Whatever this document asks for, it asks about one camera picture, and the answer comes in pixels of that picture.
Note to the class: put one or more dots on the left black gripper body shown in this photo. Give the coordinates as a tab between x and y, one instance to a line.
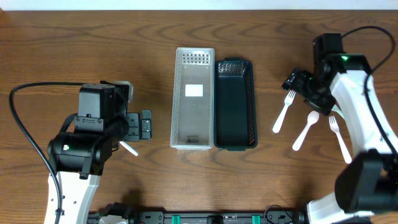
137	126

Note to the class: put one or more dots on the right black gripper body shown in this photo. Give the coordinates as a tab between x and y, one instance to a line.
318	95

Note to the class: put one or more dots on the white plastic fork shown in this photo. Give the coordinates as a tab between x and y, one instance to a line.
344	150
287	102

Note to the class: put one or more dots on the white plastic spoon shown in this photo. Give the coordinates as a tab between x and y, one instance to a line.
312	118

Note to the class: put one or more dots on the black plastic basket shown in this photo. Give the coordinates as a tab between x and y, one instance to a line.
235	127

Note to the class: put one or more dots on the mint green plastic fork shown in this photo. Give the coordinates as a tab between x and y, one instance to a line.
336	109

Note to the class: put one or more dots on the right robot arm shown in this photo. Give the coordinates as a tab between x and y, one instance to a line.
368	185

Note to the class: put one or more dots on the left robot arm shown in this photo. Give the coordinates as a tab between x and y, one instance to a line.
86	141

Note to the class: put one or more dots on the white spoon under left gripper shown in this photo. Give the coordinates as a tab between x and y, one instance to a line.
129	148

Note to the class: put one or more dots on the clear plastic basket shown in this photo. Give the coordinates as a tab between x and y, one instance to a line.
192	117

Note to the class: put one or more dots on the white label in basket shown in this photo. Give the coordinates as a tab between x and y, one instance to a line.
193	90

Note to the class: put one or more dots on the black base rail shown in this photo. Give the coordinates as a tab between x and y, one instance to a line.
123	213

